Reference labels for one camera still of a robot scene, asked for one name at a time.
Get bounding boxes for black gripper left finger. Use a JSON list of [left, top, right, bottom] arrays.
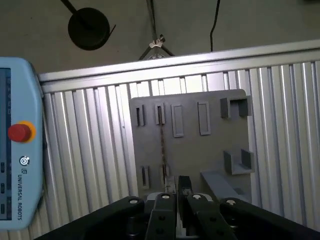
[[37, 175, 178, 240]]

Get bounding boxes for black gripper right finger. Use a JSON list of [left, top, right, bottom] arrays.
[[177, 175, 320, 240]]

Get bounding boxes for RAM stick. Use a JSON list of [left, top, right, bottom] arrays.
[[156, 104, 170, 183]]

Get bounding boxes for grey parts rack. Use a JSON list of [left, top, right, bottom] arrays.
[[128, 88, 256, 208]]

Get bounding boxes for metal tripod stand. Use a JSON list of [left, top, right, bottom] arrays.
[[138, 0, 176, 61]]

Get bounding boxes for pale blue teach pendant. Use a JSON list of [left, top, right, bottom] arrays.
[[0, 56, 45, 231]]

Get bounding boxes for black floor cable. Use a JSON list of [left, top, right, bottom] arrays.
[[209, 0, 221, 53]]

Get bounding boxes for black round base plate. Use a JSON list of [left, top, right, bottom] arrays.
[[59, 0, 117, 51]]

